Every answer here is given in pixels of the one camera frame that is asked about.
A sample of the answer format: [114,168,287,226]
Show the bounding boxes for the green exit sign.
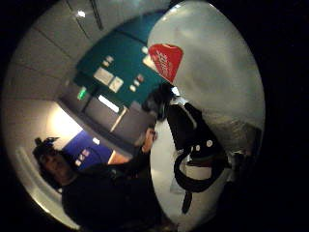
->
[76,86,89,102]

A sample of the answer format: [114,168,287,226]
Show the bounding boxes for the person in black clothing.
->
[32,136,168,232]

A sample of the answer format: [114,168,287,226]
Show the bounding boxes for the square white poster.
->
[108,76,125,94]

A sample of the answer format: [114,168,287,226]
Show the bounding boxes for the white packet with red label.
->
[147,0,267,131]

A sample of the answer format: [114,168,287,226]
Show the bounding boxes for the large white poster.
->
[93,67,115,86]

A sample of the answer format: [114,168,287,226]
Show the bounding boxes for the green wall board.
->
[72,12,168,109]

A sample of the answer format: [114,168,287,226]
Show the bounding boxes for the blue wall board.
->
[61,130,114,172]

